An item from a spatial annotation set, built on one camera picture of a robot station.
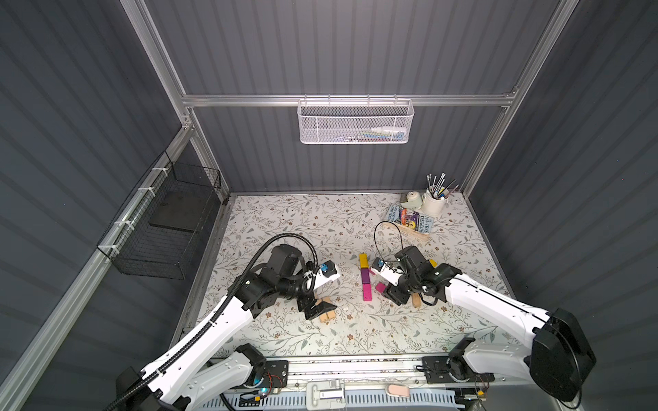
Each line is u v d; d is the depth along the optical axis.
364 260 0.96
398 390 0.70
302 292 0.60
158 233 0.73
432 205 1.07
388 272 0.74
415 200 1.08
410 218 1.08
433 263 0.97
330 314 0.76
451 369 0.68
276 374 0.73
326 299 0.88
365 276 0.93
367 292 0.89
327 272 0.60
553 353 0.41
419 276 0.63
